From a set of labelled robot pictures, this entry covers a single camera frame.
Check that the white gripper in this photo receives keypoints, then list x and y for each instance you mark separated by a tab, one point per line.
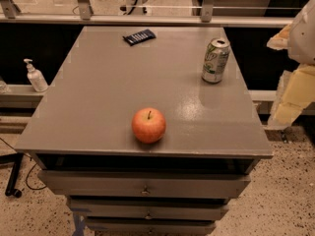
304	38

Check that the red apple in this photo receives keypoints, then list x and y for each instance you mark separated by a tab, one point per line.
148	125

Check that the green 7up can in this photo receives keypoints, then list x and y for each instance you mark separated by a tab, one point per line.
215	60

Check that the dark blue snack packet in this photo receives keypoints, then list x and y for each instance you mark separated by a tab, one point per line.
139	37

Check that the grey metal window railing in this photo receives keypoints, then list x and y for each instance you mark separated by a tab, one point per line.
223	13

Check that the grey drawer cabinet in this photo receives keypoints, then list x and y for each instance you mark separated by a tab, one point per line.
137	141

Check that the white pump sanitizer bottle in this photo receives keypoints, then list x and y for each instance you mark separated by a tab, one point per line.
36	77

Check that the black stand leg with wheel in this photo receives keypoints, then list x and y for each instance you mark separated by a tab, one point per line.
15	160

